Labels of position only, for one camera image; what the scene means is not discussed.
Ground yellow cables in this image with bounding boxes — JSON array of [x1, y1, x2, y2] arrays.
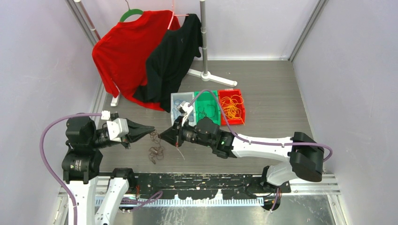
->
[[220, 94, 245, 121]]

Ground white plastic bin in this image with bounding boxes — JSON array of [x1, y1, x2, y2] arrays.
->
[[170, 92, 197, 126]]

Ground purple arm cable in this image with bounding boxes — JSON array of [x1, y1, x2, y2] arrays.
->
[[187, 90, 333, 212], [40, 113, 105, 225]]

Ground white clothes rack stand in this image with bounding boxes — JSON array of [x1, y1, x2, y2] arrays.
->
[[110, 0, 238, 107]]

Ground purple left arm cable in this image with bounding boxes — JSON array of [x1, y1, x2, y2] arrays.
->
[[40, 113, 105, 225]]

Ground green plastic bin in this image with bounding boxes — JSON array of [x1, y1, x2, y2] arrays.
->
[[195, 90, 221, 125]]

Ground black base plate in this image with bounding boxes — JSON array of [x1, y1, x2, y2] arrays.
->
[[127, 173, 276, 200]]

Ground red shirt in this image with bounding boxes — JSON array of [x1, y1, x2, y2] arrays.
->
[[92, 10, 180, 111]]

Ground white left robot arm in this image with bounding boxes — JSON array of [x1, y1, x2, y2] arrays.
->
[[61, 113, 155, 225]]

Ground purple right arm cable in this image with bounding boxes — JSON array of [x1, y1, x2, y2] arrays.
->
[[187, 90, 333, 212]]

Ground red plastic bin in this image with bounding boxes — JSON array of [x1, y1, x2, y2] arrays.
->
[[217, 89, 245, 126]]

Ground black shirt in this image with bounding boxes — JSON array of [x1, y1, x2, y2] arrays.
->
[[133, 14, 203, 113]]

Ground pink clothes hanger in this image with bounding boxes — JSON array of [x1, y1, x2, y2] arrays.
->
[[167, 0, 190, 30]]

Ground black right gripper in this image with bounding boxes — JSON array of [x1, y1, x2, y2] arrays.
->
[[158, 115, 214, 148]]

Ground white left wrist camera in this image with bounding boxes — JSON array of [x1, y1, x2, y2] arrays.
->
[[101, 111, 129, 143]]

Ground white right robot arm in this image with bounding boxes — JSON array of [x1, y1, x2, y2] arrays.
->
[[160, 116, 325, 193]]

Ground blue cables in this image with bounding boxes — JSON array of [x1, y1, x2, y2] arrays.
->
[[172, 98, 195, 123]]

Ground green clothes hanger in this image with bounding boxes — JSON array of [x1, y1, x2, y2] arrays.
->
[[119, 0, 144, 23]]

